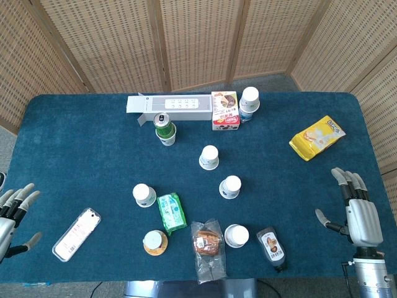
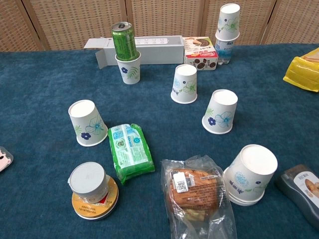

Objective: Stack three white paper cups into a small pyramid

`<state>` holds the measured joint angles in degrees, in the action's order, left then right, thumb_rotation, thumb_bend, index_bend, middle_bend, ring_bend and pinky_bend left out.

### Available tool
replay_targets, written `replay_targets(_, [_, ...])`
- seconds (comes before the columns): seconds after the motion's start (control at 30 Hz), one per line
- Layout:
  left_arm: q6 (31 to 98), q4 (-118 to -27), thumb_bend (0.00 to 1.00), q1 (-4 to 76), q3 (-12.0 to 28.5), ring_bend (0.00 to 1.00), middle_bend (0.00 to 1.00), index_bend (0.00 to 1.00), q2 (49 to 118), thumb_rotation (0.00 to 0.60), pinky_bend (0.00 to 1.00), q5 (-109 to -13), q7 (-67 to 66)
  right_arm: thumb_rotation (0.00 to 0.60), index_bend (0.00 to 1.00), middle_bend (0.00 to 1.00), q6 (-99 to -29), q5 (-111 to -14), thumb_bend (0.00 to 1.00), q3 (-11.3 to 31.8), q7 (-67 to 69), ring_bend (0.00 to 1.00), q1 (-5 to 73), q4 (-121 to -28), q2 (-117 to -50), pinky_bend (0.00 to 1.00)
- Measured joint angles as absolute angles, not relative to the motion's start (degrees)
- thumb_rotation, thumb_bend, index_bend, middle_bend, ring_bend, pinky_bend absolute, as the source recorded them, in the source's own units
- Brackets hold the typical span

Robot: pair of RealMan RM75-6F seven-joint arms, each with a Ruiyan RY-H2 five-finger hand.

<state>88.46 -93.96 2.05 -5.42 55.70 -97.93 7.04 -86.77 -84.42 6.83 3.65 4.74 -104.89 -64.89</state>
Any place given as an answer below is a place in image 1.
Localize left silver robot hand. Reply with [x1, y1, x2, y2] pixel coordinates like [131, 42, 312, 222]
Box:
[0, 182, 43, 264]

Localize red white cookie box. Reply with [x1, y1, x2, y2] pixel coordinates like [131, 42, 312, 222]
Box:
[211, 91, 242, 132]

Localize grey robot torso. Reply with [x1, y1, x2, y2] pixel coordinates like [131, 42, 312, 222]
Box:
[123, 278, 259, 298]

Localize floral paper cup holding can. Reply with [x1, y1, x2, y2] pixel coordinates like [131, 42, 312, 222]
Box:
[155, 122, 177, 147]

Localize floral white paper cup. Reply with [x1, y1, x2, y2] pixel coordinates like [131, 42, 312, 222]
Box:
[218, 175, 243, 200]
[198, 145, 221, 171]
[132, 183, 157, 208]

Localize yellow snack bag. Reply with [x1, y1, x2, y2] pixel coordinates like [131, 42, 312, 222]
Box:
[288, 115, 347, 163]

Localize dark sauce squeeze bottle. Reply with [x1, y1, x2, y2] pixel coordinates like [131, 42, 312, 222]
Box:
[256, 227, 287, 274]

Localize woven bamboo folding screen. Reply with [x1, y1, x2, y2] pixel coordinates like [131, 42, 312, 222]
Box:
[0, 0, 397, 184]

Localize gold round tin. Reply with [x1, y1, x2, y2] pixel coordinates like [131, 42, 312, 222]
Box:
[143, 230, 169, 256]

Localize blue felt table cover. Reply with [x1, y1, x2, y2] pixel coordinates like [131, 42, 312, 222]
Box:
[0, 92, 386, 284]

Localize black floor cable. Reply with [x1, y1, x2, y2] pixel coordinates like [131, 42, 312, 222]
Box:
[88, 281, 105, 298]
[257, 278, 282, 298]

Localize stacked white paper cups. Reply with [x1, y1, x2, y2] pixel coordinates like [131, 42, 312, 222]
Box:
[224, 223, 250, 248]

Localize bread in clear bag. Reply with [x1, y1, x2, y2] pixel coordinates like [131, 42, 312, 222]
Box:
[190, 218, 228, 285]

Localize clear white plastic package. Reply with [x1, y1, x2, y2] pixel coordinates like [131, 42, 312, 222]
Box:
[51, 207, 102, 263]

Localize green tissue pack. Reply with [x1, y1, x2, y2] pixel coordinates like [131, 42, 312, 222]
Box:
[156, 192, 189, 237]

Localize long grey cardboard box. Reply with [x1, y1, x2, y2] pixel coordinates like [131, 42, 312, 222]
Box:
[126, 92, 213, 127]

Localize paper cup capping bottle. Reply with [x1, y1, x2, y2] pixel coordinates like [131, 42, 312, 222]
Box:
[240, 86, 260, 114]

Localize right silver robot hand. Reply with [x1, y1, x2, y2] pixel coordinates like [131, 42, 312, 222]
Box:
[315, 167, 385, 248]

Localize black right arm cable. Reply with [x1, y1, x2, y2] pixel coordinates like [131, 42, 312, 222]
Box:
[341, 261, 357, 298]

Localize green drink can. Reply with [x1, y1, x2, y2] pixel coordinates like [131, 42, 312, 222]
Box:
[153, 112, 172, 137]

